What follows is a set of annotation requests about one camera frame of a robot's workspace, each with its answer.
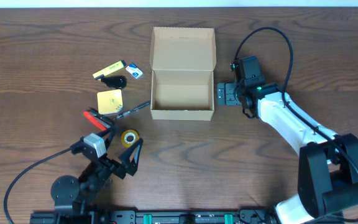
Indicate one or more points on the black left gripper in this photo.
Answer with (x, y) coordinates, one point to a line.
(110, 160)

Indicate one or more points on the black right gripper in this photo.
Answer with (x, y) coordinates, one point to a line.
(227, 94)

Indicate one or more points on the red black stapler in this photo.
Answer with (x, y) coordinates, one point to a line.
(100, 121)

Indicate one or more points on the yellow sticky note pad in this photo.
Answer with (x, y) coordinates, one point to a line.
(110, 102)

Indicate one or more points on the brown cardboard box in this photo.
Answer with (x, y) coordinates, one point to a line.
(182, 60)

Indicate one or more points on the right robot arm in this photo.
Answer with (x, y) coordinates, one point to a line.
(328, 162)

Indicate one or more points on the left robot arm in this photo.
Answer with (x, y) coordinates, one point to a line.
(72, 196)

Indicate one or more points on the yellow tape roll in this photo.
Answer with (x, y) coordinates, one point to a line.
(129, 137)

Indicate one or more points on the black ballpoint pen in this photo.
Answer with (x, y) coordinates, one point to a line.
(137, 108)

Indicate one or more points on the black computer mouse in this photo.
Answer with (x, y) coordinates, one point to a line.
(115, 82)

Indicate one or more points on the white blue eraser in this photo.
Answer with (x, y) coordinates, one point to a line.
(134, 70)

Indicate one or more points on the yellow highlighter marker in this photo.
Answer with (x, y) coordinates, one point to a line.
(109, 70)

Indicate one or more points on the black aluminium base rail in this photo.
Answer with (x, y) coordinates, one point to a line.
(245, 216)

